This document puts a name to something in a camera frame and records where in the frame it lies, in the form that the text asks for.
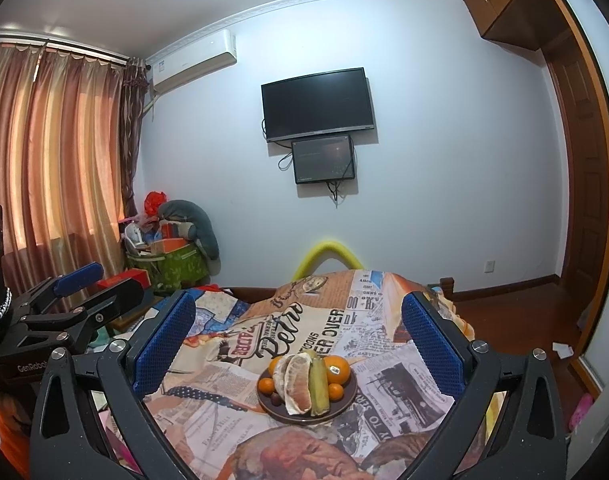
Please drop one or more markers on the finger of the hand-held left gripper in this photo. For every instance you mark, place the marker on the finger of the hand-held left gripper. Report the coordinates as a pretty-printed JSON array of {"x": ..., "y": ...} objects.
[
  {"x": 114, "y": 295},
  {"x": 79, "y": 277}
]

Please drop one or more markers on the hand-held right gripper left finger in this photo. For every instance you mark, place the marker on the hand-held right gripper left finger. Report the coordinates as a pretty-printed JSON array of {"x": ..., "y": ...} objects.
[{"x": 164, "y": 340}]

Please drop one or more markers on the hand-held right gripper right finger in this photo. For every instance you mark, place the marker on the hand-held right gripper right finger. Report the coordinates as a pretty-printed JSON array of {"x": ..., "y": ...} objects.
[{"x": 432, "y": 345}]

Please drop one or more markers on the small mandarin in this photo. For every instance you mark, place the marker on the small mandarin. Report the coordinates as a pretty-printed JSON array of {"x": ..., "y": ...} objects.
[
  {"x": 266, "y": 386},
  {"x": 336, "y": 391}
]

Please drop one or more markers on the small peeled pomelo segment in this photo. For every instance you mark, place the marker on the small peeled pomelo segment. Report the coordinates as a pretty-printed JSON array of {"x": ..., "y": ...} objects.
[{"x": 279, "y": 376}]

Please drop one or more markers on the dark red round fruit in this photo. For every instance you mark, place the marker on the dark red round fruit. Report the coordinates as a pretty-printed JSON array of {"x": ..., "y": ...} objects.
[{"x": 275, "y": 400}]

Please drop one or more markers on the large peeled pomelo segment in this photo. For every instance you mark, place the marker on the large peeled pomelo segment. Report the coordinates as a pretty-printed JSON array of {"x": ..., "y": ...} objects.
[{"x": 297, "y": 385}]

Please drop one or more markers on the purple round plate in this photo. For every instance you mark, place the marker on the purple round plate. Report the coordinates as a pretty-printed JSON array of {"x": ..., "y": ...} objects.
[{"x": 294, "y": 417}]

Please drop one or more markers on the red box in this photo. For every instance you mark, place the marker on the red box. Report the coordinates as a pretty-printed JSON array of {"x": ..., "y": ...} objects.
[{"x": 129, "y": 280}]

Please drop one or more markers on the teal cloth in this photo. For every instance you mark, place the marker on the teal cloth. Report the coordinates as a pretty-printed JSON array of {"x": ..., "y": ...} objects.
[{"x": 100, "y": 342}]

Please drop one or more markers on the white plastic object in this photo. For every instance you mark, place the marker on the white plastic object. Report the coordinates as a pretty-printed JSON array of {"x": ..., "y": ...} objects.
[{"x": 134, "y": 237}]

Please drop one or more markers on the orange box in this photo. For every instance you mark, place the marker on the orange box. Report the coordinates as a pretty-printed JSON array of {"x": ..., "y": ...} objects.
[{"x": 167, "y": 246}]

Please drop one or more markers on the orange with sticker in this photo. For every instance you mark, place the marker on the orange with sticker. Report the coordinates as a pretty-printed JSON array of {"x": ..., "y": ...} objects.
[{"x": 338, "y": 375}]

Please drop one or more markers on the red plastic bag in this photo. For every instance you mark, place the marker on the red plastic bag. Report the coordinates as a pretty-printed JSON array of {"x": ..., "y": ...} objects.
[{"x": 154, "y": 202}]

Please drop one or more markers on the grey long pillow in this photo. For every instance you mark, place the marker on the grey long pillow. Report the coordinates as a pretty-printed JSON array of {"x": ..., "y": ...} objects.
[{"x": 194, "y": 217}]

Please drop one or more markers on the newspaper printed blanket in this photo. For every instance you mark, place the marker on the newspaper printed blanket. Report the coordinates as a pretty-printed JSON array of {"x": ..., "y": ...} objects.
[{"x": 284, "y": 320}]

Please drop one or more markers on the white paper scrap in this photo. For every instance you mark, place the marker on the white paper scrap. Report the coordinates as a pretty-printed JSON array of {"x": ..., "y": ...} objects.
[{"x": 561, "y": 350}]

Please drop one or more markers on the pink striped curtain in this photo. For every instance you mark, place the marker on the pink striped curtain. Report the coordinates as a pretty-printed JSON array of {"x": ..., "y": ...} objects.
[{"x": 49, "y": 150}]

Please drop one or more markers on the yellow foam tube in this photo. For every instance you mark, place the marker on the yellow foam tube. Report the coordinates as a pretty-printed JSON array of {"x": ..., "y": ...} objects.
[{"x": 327, "y": 249}]

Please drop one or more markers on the brown patterned curtain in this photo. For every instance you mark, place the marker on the brown patterned curtain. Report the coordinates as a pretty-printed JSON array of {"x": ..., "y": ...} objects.
[{"x": 132, "y": 135}]

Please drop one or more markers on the pink slipper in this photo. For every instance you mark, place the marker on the pink slipper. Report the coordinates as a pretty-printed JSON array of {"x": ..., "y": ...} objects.
[{"x": 581, "y": 407}]

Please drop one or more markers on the small black monitor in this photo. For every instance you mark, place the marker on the small black monitor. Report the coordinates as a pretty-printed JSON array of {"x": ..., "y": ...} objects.
[{"x": 324, "y": 160}]

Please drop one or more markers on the wooden door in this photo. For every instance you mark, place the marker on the wooden door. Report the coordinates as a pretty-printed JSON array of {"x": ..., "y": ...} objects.
[{"x": 579, "y": 160}]

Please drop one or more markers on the white air conditioner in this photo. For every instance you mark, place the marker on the white air conditioner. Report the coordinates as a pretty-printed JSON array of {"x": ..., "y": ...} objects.
[{"x": 194, "y": 60}]

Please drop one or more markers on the wooden overhead cabinet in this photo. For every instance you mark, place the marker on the wooden overhead cabinet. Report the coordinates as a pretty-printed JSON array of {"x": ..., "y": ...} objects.
[{"x": 504, "y": 0}]

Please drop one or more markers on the wooden bed frame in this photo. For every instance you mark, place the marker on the wooden bed frame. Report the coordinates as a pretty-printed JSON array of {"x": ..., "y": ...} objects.
[{"x": 447, "y": 287}]

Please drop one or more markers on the white wall socket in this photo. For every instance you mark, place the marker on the white wall socket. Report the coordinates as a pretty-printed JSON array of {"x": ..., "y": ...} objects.
[{"x": 490, "y": 266}]

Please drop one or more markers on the black wall television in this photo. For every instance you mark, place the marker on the black wall television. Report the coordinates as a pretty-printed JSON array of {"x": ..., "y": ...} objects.
[{"x": 317, "y": 102}]

